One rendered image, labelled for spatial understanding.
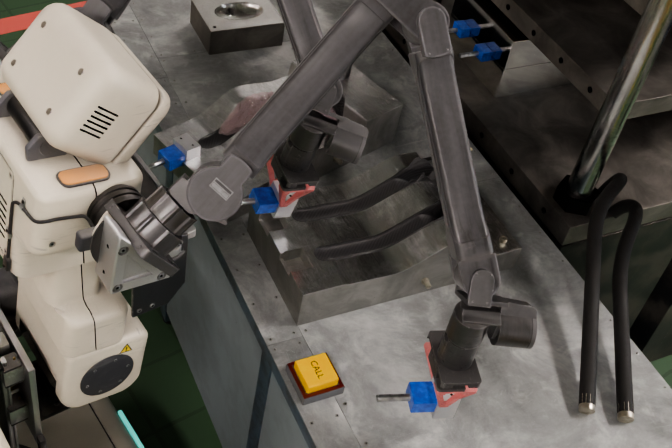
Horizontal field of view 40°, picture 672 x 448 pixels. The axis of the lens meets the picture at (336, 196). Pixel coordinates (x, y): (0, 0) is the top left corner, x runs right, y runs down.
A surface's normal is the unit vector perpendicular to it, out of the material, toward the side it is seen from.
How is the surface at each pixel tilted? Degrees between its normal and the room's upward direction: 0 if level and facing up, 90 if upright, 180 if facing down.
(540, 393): 0
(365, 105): 0
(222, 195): 53
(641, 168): 0
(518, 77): 90
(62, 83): 48
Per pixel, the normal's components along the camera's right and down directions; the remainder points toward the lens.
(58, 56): -0.49, -0.25
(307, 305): 0.42, 0.67
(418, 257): -0.27, -0.55
